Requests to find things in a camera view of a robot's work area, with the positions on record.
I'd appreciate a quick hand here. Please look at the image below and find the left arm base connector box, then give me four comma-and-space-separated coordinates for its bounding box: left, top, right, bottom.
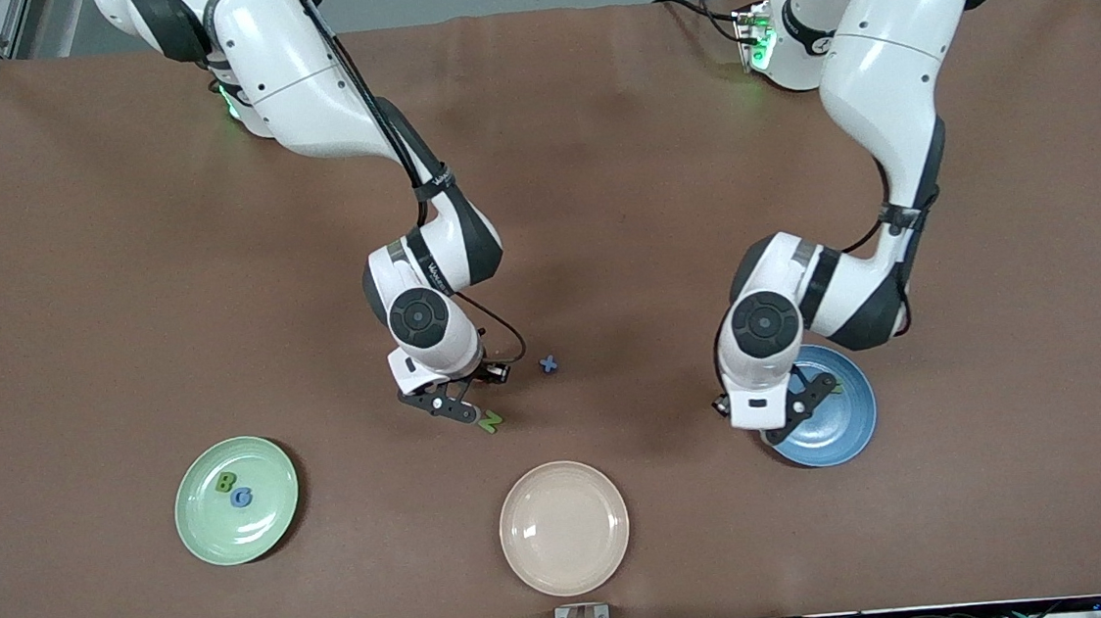
731, 2, 779, 74

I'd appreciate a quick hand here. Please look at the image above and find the blue plate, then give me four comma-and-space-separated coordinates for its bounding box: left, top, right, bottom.
755, 339, 882, 473

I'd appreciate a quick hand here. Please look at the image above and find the beige plate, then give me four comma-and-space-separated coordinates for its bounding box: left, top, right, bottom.
494, 455, 636, 602

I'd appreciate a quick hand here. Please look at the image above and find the green plate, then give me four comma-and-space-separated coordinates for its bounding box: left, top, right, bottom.
169, 432, 305, 571

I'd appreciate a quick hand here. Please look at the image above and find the brown table cover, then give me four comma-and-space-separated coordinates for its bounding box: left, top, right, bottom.
0, 0, 1101, 618

